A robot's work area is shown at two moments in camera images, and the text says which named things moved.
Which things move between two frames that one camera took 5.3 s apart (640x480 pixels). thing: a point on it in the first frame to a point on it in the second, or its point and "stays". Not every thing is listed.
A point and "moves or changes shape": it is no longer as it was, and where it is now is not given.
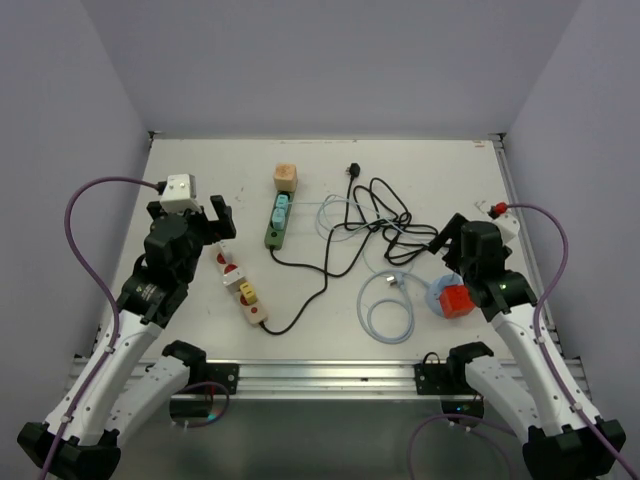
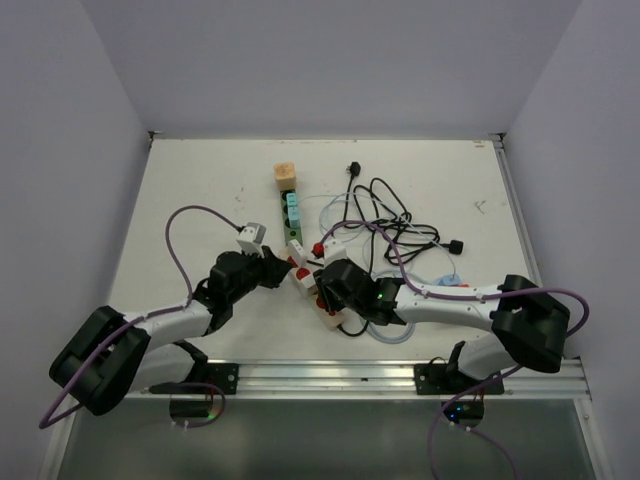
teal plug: x=278 y=218 to x=294 y=216
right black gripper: x=452 y=230 to x=326 y=296
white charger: x=229 y=246 to x=293 y=249
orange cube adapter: x=285 y=177 stays
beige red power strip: x=253 y=312 to x=332 y=321
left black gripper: x=222 y=212 to x=273 y=268
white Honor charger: x=232 y=279 moves or changes shape
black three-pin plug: x=354 y=170 stays
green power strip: x=274 y=238 to x=291 y=234
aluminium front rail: x=277 y=379 stays
